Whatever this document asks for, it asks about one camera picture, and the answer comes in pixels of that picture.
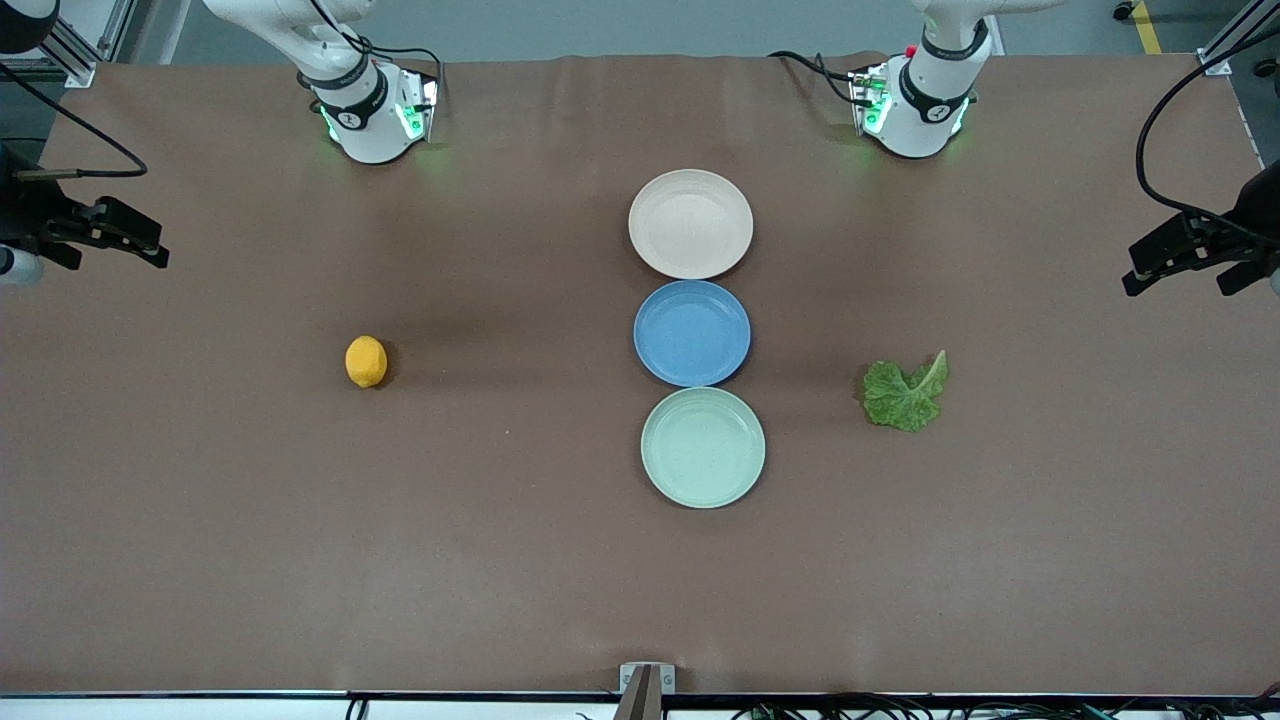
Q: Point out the aluminium frame profile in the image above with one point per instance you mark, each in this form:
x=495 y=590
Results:
x=85 y=45
x=1230 y=45

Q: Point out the table cover sheet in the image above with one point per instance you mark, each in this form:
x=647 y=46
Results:
x=400 y=520

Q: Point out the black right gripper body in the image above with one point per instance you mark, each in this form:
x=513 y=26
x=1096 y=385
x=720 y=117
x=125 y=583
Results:
x=22 y=214

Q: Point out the pale green round plate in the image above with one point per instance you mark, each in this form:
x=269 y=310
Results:
x=703 y=448

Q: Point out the yellow lemon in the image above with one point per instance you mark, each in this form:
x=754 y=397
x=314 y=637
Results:
x=366 y=362

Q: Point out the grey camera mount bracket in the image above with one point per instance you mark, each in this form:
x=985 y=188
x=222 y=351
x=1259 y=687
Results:
x=647 y=690

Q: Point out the blue round plate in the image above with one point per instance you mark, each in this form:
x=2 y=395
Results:
x=692 y=333

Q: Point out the beige round plate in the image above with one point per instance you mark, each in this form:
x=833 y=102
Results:
x=690 y=225

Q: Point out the green lettuce leaf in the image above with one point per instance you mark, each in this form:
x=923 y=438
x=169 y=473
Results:
x=900 y=400

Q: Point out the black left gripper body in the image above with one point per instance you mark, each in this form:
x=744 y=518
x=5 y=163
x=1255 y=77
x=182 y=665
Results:
x=1257 y=218

